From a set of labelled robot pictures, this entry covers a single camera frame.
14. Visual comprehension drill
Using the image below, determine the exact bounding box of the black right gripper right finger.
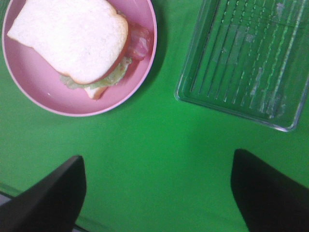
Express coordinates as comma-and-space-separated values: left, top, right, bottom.
230, 149, 309, 232

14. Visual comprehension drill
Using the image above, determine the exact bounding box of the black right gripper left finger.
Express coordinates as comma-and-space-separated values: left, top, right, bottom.
0, 156, 86, 232

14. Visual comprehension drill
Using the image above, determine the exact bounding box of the green lettuce leaf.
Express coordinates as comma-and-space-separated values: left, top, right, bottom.
59, 57, 132, 89

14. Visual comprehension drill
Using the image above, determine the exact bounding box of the bread slice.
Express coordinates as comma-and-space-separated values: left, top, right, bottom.
7, 0, 129, 85
84, 87, 108, 100

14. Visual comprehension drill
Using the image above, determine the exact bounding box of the red bacon strip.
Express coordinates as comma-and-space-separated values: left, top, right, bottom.
126, 23, 153, 61

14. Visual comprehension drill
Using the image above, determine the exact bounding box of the green tablecloth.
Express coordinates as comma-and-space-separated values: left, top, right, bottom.
0, 0, 309, 232

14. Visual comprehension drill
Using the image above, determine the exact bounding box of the pink round plate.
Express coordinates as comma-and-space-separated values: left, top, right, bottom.
0, 0, 157, 117

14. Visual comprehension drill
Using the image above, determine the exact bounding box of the right clear plastic container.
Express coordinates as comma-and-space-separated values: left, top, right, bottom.
175, 0, 309, 131

